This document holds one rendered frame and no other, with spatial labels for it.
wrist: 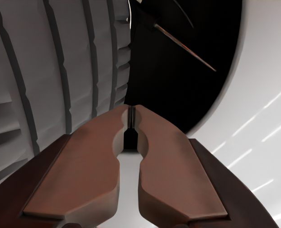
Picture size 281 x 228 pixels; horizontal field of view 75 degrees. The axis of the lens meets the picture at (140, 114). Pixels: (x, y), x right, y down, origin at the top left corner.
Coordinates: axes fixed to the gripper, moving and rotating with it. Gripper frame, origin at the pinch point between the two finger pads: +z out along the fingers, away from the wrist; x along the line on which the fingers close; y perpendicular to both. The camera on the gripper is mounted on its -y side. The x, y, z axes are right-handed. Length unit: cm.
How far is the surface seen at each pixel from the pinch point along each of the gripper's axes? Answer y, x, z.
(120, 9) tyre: -5.5, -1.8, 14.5
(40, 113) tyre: 2.4, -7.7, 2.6
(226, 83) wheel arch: 6.4, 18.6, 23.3
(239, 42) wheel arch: -1.4, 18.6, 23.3
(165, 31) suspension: 1, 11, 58
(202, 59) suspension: 8, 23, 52
